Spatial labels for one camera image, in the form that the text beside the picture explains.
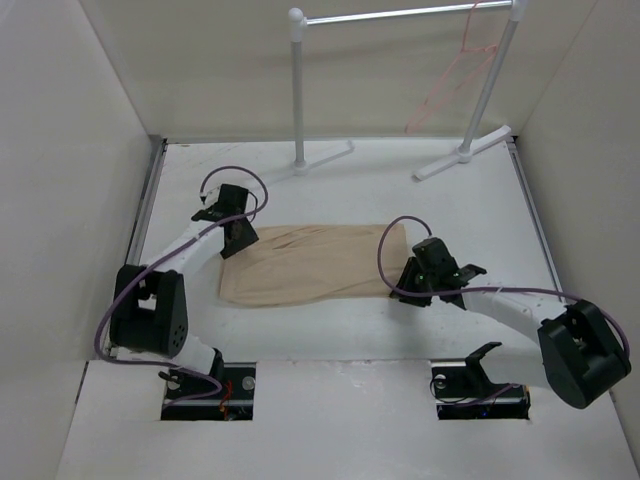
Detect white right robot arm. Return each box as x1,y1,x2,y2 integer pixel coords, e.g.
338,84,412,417
391,237,631,409

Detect beige drawstring trousers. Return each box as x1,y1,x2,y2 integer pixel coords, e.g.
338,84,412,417
219,224,409,307

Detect white clothes rack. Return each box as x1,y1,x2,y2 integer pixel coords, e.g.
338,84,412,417
269,0,529,182

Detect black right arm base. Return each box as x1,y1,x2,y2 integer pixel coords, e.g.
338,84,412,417
429,342,531,421

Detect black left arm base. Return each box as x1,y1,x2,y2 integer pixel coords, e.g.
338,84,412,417
158,363,257,422

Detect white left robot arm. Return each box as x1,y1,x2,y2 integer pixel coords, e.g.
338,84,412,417
109,184,258,399

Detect pink wire hanger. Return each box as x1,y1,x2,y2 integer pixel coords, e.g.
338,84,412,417
404,1,498,135

